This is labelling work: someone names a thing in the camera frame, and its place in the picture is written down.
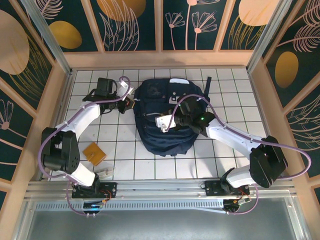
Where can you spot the left wiring connector board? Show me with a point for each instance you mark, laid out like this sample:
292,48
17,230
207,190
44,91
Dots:
93,206

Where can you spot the aluminium side rail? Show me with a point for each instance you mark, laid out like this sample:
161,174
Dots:
65,100

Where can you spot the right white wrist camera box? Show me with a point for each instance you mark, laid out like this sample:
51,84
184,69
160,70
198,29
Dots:
162,123

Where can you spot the navy blue backpack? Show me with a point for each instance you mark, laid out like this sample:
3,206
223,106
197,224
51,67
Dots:
165,142

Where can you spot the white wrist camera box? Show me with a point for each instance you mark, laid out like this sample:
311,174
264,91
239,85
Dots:
122,86
162,123

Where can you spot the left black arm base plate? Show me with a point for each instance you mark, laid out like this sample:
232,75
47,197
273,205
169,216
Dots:
110,187

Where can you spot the grey metal sheet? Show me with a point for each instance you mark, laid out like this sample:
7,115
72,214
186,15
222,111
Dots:
160,225

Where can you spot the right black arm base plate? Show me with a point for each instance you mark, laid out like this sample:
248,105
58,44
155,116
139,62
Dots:
212,190

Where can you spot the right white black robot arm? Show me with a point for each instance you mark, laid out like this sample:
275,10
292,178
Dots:
230,132

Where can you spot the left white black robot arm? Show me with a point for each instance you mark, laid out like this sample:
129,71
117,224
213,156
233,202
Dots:
85,117

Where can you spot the right wiring connector board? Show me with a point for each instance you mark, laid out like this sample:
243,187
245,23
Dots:
233,203

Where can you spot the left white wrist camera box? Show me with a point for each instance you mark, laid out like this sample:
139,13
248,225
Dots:
122,86

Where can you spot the aluminium corner post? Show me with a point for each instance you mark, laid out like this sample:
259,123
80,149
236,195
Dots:
48,37
268,37

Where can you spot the aluminium mounting rail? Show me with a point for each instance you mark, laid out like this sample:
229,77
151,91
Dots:
162,190

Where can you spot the wiring connector board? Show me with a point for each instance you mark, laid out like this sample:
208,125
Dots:
93,206
233,203

